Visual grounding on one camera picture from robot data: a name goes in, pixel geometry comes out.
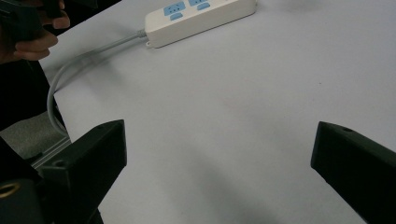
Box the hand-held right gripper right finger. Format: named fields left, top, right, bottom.
left=310, top=120, right=396, bottom=224

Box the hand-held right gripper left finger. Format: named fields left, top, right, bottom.
left=36, top=119, right=128, bottom=224

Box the white power strip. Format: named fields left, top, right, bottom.
left=144, top=0, right=258, bottom=49

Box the aluminium table frame rail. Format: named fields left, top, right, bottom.
left=29, top=136, right=73, bottom=170

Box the grey power strip cable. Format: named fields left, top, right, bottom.
left=46, top=29, right=148, bottom=138

